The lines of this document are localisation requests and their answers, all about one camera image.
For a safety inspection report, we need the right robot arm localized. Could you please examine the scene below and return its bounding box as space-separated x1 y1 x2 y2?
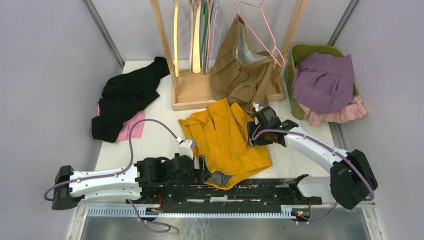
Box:
247 102 378 210

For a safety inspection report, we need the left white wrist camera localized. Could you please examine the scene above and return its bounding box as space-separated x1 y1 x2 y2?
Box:
176 137 196 159

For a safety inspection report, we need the green plastic hanger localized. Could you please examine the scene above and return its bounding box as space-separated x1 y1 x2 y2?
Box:
200 0 209 74

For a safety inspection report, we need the green plastic bin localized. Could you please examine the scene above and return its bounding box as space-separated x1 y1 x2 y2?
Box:
284 44 358 120

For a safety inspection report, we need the black garment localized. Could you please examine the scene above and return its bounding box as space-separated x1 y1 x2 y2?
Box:
91 56 170 143

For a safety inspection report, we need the light pink ruffled garment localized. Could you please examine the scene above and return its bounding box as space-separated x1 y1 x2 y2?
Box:
298 95 367 127

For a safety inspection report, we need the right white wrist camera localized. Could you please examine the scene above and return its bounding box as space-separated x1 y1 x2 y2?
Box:
252 101 267 113

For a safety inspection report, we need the wooden hanger rack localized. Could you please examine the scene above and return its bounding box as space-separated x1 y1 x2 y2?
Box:
150 0 308 111

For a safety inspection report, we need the purple garment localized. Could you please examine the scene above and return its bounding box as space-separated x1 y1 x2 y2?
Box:
291 52 354 114

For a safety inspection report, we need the tan pleated skirt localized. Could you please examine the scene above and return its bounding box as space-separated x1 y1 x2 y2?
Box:
209 15 275 115

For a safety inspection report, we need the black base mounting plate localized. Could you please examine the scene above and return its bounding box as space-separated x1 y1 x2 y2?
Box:
134 178 323 214

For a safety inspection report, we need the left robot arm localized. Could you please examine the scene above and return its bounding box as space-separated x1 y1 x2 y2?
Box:
51 153 209 211

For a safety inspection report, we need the aluminium frame rail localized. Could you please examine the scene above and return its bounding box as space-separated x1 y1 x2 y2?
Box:
66 202 383 240

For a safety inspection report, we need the yellow garment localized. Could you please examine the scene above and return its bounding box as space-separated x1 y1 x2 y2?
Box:
178 98 272 190

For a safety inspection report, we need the yellow plastic hanger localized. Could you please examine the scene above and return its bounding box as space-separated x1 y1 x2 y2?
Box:
173 0 180 77

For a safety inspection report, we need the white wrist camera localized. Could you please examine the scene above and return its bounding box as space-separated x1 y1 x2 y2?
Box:
252 101 267 113
176 137 196 159

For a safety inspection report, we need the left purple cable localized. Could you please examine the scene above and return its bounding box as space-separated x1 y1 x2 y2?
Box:
43 118 181 234

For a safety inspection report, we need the pink wire hanger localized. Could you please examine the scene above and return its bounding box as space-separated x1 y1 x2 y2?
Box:
204 0 215 74
229 0 286 67

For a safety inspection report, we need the blue wire hanger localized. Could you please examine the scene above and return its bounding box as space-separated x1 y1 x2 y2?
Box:
210 0 222 66

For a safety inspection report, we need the beige wooden hanger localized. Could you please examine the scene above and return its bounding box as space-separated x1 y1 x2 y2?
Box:
188 0 202 74

